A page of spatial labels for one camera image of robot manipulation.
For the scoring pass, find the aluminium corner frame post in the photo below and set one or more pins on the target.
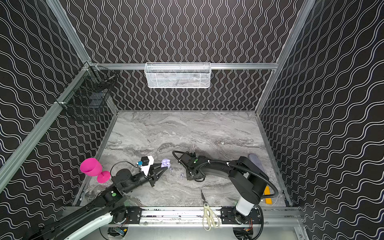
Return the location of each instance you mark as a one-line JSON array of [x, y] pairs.
[[69, 30], [288, 46]]

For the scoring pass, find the beige handled scissors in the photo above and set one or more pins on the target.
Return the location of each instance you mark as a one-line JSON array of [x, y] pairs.
[[210, 219]]

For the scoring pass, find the purple earbud charging case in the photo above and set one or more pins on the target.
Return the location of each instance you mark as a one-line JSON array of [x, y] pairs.
[[166, 163]]

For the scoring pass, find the aluminium back horizontal bar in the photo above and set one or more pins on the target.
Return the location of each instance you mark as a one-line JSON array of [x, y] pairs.
[[213, 66]]

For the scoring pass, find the black wire basket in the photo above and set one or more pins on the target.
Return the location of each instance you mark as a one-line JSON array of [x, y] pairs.
[[88, 100]]

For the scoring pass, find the white wire basket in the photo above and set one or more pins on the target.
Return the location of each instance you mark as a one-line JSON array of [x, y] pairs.
[[178, 78]]

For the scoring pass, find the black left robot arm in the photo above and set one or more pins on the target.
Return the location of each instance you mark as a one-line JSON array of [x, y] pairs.
[[108, 206]]

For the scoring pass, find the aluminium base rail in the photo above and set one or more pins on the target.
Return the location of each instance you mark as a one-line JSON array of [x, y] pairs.
[[193, 217]]

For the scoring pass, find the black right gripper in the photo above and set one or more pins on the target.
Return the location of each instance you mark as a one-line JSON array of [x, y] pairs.
[[188, 167]]

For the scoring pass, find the pink plastic goblet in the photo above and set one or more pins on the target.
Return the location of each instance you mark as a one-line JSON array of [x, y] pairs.
[[93, 168]]

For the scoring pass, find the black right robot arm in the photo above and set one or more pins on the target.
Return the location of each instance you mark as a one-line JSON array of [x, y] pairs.
[[249, 180]]

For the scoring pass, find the aluminium corner frame post right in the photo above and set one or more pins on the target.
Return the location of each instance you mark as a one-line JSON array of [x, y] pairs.
[[288, 46]]

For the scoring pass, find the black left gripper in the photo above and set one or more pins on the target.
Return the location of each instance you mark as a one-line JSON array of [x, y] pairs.
[[153, 176]]

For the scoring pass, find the grey purple glasses case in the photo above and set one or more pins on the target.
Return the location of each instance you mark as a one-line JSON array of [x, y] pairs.
[[256, 161]]

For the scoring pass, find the aluminium left side bar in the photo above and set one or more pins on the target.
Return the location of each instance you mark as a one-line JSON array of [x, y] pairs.
[[15, 161]]

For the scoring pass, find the aluminium corner frame post left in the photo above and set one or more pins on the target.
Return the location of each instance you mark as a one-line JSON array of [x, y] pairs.
[[69, 30]]

